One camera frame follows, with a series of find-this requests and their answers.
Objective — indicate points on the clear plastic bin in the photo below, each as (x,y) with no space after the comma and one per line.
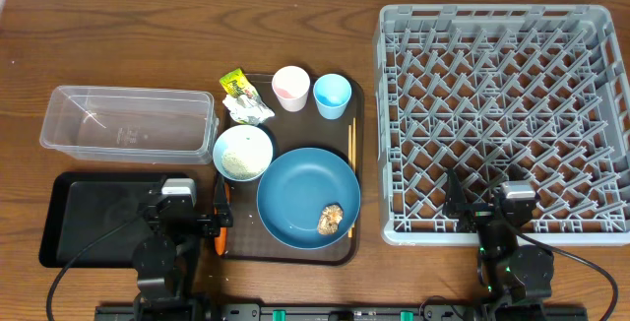
(154,126)

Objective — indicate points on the brown serving tray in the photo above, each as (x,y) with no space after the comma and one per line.
(307,128)

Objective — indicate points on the pink cup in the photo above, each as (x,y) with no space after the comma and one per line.
(291,86)

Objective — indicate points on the dark blue plate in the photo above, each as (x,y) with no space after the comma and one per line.
(295,190)

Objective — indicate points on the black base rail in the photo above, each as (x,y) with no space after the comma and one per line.
(426,312)

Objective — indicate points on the brown food scrap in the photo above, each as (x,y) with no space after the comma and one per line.
(330,219)

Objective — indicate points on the light blue cup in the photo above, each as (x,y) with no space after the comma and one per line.
(332,93)

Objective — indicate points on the orange carrot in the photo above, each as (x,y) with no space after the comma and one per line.
(222,201)

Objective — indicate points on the white rice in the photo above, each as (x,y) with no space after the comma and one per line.
(242,165)

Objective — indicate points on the yellow-green snack wrapper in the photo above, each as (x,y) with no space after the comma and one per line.
(236,84)

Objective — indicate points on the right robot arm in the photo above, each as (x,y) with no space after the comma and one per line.
(518,276)

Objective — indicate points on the grey dishwasher rack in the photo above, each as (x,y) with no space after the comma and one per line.
(500,92)

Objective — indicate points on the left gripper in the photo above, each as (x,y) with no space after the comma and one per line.
(225,210)

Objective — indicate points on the wooden chopstick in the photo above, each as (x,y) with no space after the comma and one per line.
(349,234)
(354,141)

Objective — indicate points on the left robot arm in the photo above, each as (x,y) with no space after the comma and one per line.
(166,260)

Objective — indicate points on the black waste tray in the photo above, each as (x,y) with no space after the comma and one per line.
(93,218)

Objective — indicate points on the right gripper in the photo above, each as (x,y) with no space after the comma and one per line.
(456,205)

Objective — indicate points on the foil wrapper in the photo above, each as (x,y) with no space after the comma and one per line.
(246,110)

